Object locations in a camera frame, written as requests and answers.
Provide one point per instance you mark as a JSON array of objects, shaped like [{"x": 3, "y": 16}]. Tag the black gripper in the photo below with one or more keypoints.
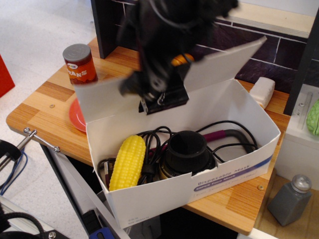
[{"x": 158, "y": 42}]

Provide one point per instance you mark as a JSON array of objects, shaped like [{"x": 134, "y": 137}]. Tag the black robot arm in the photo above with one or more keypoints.
[{"x": 204, "y": 12}]

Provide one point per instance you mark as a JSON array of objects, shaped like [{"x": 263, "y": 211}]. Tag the orange toy pumpkin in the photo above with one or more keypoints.
[{"x": 182, "y": 59}]

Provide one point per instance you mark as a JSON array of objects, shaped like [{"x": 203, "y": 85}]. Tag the black cup-shaped device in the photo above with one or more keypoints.
[{"x": 186, "y": 152}]

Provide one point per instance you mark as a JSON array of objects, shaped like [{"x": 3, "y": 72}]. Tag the red beans can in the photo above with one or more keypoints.
[{"x": 80, "y": 65}]

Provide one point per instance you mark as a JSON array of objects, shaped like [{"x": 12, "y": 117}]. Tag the yellow toy corn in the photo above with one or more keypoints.
[{"x": 128, "y": 163}]

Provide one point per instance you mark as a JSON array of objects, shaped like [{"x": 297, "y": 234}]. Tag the red plastic plate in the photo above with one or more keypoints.
[{"x": 76, "y": 116}]

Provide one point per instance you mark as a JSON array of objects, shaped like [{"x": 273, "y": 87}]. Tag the dark brick backsplash panel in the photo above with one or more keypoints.
[{"x": 278, "y": 59}]

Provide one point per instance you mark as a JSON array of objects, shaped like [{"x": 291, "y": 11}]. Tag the red box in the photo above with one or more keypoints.
[{"x": 6, "y": 81}]

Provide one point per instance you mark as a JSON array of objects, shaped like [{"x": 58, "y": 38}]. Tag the green toy vegetable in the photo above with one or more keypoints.
[{"x": 312, "y": 120}]

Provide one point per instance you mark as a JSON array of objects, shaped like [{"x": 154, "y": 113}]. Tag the metal table clamp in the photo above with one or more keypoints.
[{"x": 10, "y": 152}]

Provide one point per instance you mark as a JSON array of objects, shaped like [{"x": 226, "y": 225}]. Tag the grey salt shaker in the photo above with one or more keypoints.
[{"x": 291, "y": 200}]

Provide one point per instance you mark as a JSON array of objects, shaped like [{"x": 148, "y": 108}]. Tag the purple grey handle tool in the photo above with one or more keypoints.
[{"x": 221, "y": 134}]

